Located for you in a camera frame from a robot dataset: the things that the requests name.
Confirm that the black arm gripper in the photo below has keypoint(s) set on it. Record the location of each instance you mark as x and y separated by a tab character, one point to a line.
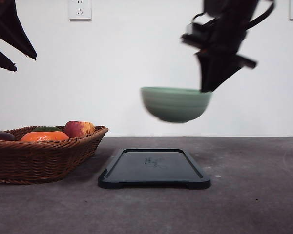
216	35

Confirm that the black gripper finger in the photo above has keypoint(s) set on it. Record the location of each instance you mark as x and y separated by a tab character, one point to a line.
6	63
11	30

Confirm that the green ceramic bowl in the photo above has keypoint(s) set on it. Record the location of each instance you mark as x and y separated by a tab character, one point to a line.
175	104

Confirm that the brown wicker basket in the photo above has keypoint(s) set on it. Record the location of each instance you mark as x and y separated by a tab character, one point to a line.
26	162

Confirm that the dark purple plum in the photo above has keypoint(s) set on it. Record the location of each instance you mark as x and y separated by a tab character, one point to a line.
6	136

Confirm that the green lime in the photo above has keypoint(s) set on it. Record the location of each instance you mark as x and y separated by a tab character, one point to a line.
46	128

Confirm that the orange mandarin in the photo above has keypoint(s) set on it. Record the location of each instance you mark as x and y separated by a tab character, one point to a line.
44	135

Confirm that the red yellow apple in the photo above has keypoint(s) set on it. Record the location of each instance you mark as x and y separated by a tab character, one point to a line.
78	128

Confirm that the dark rectangular tray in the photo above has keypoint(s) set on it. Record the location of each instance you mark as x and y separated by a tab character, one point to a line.
153	167

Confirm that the white wall socket left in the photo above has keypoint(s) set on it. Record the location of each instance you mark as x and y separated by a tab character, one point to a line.
80	11

